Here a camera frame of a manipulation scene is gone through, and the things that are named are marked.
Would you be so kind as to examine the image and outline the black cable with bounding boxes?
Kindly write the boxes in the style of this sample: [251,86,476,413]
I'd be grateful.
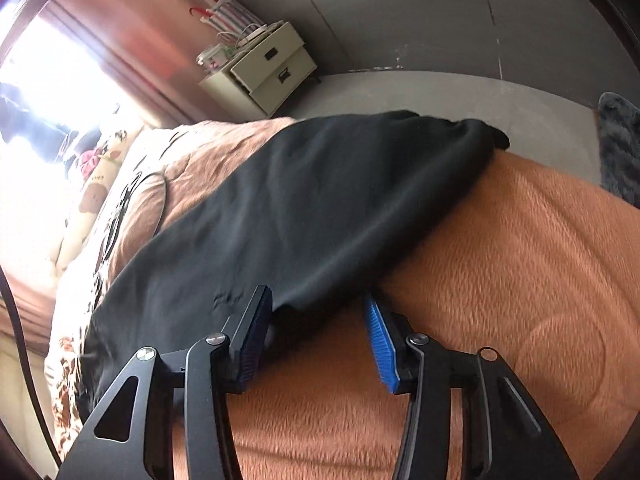
[0,265,56,456]

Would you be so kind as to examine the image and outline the bear print long pillow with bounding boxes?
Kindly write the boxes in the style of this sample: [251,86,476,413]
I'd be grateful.
[50,130,138,276]

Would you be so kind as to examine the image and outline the brown blanket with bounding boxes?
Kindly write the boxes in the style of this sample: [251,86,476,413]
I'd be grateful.
[107,117,640,480]

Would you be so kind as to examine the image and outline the cream plush toy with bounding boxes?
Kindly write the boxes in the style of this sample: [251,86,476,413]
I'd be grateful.
[100,127,130,161]

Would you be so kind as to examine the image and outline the grey fluffy rug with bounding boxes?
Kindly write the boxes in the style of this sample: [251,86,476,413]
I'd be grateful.
[596,91,640,206]

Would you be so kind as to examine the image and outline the black hanging coat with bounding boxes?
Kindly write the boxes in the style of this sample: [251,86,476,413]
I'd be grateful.
[0,82,66,161]

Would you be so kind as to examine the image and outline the pink curtain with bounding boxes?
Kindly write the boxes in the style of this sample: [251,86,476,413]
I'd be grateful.
[37,0,221,126]

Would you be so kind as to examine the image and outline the pink plush toy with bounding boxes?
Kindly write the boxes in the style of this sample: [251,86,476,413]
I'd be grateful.
[75,149,108,178]

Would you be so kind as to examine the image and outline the striped bag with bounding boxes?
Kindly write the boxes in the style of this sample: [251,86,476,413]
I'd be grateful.
[189,0,266,41]

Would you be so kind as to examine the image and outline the cartoon print bed sheet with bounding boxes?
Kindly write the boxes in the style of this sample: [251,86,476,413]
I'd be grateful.
[44,330,101,453]

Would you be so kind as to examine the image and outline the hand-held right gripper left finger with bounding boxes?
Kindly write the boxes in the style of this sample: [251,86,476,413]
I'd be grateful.
[55,285,273,480]

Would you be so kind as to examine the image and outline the cream two-drawer nightstand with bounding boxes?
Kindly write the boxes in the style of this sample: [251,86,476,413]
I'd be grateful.
[198,21,319,117]

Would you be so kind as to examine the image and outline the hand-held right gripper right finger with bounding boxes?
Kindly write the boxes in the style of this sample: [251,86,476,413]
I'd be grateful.
[363,294,581,480]

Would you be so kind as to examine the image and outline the small white container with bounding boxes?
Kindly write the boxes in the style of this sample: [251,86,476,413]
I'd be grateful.
[196,45,236,73]

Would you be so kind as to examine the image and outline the black pants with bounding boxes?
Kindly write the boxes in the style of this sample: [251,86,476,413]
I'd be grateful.
[82,109,511,411]

